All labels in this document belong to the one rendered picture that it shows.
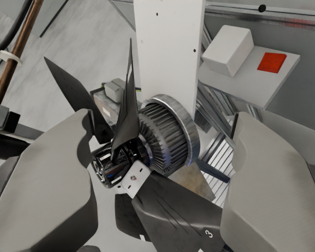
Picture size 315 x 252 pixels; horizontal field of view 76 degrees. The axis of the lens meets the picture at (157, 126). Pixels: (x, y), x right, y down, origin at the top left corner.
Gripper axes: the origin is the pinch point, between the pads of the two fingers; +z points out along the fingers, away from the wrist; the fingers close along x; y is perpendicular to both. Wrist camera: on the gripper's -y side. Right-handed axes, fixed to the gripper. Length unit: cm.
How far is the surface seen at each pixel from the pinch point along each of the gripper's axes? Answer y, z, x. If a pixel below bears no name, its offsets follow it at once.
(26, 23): -2.3, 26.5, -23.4
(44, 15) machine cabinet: 21, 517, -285
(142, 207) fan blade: 38.9, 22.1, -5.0
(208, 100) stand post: 27, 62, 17
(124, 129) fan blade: 13.0, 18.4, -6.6
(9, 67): 3.2, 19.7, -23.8
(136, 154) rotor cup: 32.6, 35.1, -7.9
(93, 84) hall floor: 99, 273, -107
